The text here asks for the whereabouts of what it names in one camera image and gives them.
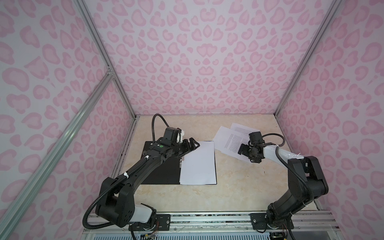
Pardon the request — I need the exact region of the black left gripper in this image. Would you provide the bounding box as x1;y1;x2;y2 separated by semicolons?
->
170;136;199;158

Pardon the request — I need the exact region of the printed paper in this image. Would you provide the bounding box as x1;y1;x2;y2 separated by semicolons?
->
213;126;250;162
231;123;260;136

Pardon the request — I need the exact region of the white paper sheet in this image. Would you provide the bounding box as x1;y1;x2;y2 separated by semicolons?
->
180;141;217;186

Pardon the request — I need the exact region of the red folder black inside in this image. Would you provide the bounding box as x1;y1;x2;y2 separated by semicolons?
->
140;140;218;186

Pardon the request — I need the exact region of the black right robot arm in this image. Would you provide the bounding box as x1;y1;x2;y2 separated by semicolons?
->
238;144;329;229

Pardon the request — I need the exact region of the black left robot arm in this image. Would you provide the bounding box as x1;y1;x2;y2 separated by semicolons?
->
82;138;200;230

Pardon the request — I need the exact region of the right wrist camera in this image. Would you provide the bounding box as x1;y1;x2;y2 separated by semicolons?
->
248;132;265;146

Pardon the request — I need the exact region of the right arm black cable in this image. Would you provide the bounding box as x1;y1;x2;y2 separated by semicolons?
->
260;133;315;205

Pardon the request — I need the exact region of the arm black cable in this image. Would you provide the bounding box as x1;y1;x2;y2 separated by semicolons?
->
260;133;315;205
82;113;170;230

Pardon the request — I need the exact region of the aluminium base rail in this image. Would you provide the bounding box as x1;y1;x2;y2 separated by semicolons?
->
81;210;344;240

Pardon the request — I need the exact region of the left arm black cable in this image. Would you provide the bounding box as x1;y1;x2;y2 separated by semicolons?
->
82;113;170;230

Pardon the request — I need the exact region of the right corner aluminium post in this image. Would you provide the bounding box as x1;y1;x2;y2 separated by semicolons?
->
274;0;345;119

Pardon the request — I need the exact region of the corner aluminium post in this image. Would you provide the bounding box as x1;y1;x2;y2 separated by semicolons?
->
274;0;345;119
74;0;137;120

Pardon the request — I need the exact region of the left corner aluminium post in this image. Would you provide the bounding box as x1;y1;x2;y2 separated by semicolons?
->
74;0;137;120

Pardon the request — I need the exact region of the diagonal aluminium frame bar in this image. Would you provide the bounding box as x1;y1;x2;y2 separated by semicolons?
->
1;73;114;240

